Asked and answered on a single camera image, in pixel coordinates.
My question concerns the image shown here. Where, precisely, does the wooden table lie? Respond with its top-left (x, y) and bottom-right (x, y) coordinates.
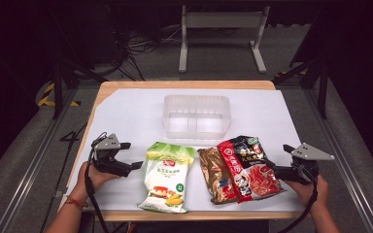
top-left (57, 80), bottom-right (306, 223)

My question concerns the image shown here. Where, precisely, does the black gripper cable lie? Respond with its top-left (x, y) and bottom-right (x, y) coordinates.
top-left (276, 163), bottom-right (321, 233)
top-left (83, 130), bottom-right (112, 233)

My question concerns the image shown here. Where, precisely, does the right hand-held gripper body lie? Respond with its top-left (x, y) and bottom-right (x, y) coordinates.
top-left (273, 142), bottom-right (336, 186)

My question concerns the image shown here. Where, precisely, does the black metal stand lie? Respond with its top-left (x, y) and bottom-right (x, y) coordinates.
top-left (49, 57), bottom-right (109, 120)
top-left (271, 57), bottom-right (330, 119)

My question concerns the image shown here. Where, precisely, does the person's left hand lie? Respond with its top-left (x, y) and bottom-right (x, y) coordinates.
top-left (76, 160), bottom-right (121, 199)

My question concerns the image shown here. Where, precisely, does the person's right hand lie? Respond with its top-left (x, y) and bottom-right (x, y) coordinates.
top-left (283, 174), bottom-right (331, 212)

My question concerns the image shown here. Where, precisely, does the white paper sheet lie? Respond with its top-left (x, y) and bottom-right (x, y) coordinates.
top-left (66, 87), bottom-right (306, 214)

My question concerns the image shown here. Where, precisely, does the red string bracelet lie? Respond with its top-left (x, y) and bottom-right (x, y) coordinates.
top-left (64, 195), bottom-right (89, 209)

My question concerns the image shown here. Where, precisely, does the aluminium floor rail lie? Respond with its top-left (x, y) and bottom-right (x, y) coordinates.
top-left (0, 86), bottom-right (80, 233)
top-left (304, 86), bottom-right (373, 233)

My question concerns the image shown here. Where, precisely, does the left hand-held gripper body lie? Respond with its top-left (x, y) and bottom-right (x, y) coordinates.
top-left (91, 133), bottom-right (133, 179)

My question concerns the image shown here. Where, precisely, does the yellow black hazard tape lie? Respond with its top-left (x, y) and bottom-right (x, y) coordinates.
top-left (37, 82), bottom-right (81, 108)

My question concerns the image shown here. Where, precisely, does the brown gold snack packet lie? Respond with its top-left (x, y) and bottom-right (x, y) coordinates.
top-left (196, 147), bottom-right (241, 206)

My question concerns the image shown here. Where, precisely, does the grey metal stand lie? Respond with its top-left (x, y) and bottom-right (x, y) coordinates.
top-left (178, 4), bottom-right (272, 74)

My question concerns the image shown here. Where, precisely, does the red black snack packet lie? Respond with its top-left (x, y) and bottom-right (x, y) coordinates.
top-left (216, 135), bottom-right (287, 205)

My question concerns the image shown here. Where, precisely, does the bundle of black floor cables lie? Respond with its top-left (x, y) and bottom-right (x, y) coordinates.
top-left (103, 6), bottom-right (183, 82)

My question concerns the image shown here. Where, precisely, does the clear plastic container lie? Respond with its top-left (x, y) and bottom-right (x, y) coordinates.
top-left (161, 94), bottom-right (233, 141)

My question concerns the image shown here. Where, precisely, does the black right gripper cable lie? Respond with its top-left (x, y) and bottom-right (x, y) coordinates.
top-left (276, 163), bottom-right (321, 233)

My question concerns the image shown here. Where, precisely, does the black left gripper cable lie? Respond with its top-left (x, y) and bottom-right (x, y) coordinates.
top-left (83, 130), bottom-right (112, 233)

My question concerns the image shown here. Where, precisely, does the green white snack packet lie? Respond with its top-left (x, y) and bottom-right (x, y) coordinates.
top-left (137, 141), bottom-right (197, 215)

